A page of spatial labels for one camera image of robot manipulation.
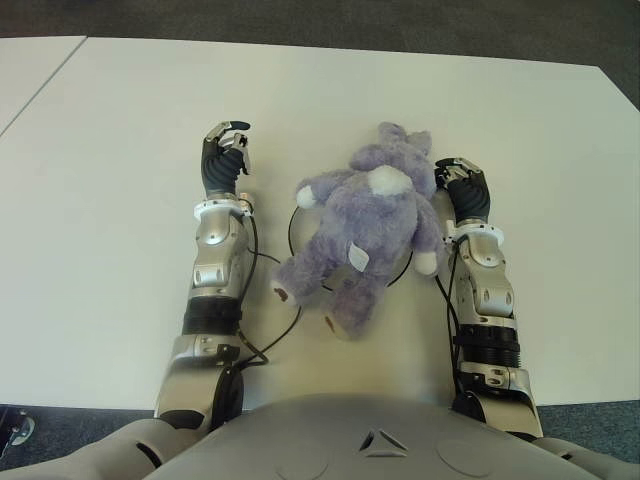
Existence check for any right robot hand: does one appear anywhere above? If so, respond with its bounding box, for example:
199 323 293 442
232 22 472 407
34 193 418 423
432 156 491 221

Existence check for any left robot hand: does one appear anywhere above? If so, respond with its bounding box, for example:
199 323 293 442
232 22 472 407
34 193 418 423
199 118 252 199

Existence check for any purple plush doll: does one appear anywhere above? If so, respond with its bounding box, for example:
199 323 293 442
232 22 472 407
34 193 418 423
269 120 447 342

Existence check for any white plate with black rim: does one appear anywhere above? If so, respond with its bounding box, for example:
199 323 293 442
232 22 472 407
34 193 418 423
287 202 415 291

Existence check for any grey robot torso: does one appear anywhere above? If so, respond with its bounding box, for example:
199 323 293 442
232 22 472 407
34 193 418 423
0 392 640 480

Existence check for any chair caster base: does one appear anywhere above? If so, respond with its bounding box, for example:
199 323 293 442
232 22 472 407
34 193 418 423
0 405 37 449

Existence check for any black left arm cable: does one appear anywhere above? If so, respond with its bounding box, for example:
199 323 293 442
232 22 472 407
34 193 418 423
234 199 306 369

